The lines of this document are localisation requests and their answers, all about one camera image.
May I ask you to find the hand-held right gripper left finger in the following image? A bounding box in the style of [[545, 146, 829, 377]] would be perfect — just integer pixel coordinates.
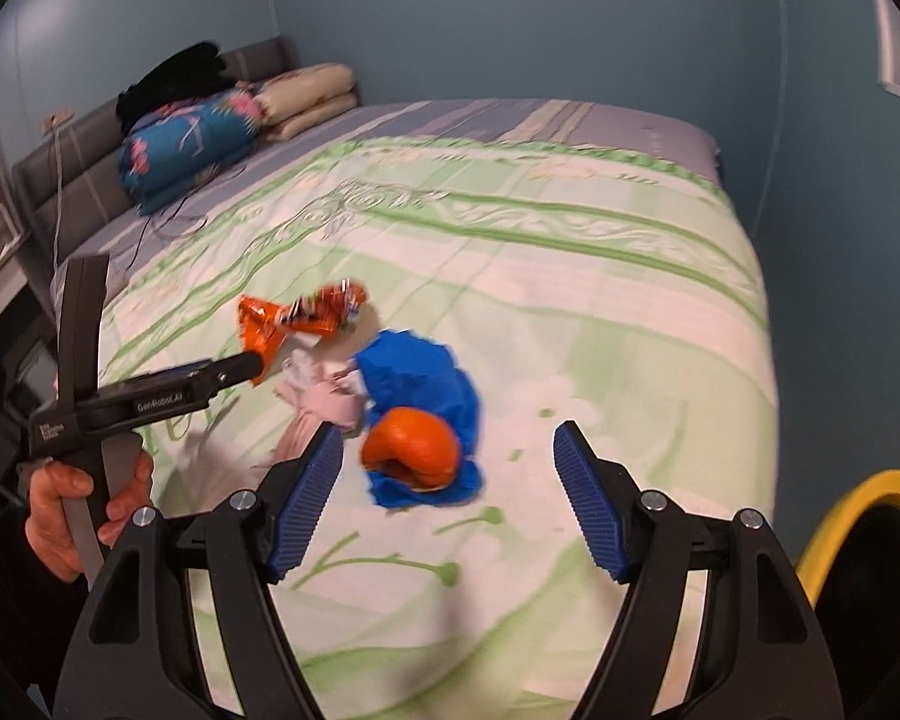
[[52, 424, 344, 720]]

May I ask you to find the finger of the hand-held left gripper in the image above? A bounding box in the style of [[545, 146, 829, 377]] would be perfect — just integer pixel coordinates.
[[201, 349, 266, 401]]

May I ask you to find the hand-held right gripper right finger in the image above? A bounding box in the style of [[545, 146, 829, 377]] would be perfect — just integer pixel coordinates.
[[553, 420, 845, 720]]

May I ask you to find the orange snack packet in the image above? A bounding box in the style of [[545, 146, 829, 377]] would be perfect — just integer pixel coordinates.
[[238, 279, 369, 388]]

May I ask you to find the orange fruit peel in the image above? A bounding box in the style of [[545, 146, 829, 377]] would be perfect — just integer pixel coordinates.
[[361, 406, 463, 495]]

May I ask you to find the blue plastic bag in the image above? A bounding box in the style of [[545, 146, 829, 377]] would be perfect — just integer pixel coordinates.
[[350, 328, 489, 512]]

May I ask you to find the yellow trash bin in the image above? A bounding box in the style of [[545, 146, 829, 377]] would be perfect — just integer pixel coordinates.
[[795, 469, 900, 720]]

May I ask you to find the person's left forearm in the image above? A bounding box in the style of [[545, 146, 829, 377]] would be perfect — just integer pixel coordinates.
[[0, 510, 110, 720]]

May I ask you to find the person's left hand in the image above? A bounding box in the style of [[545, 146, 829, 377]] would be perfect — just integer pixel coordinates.
[[28, 453, 155, 582]]

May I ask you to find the crumpled pink white tissue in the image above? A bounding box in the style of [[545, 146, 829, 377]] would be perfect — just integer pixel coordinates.
[[251, 349, 373, 475]]

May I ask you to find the green floral quilt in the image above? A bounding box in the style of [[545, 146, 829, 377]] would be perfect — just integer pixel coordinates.
[[94, 136, 782, 720]]

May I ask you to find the blue floral folded quilt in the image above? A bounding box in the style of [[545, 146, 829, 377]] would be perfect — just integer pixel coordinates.
[[116, 86, 266, 218]]

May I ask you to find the beige folded quilt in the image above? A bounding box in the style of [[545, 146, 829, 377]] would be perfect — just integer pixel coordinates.
[[253, 62, 362, 140]]

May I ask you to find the black clothing pile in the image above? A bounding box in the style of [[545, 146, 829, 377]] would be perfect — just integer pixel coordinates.
[[116, 41, 239, 133]]

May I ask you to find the black cable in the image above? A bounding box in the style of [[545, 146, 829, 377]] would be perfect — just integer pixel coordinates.
[[130, 157, 257, 280]]

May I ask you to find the white cable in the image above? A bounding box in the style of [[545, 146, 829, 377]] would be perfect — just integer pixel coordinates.
[[48, 118, 70, 272]]

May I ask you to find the grey upholstered bed frame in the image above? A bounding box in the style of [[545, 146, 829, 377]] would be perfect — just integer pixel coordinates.
[[11, 36, 725, 256]]

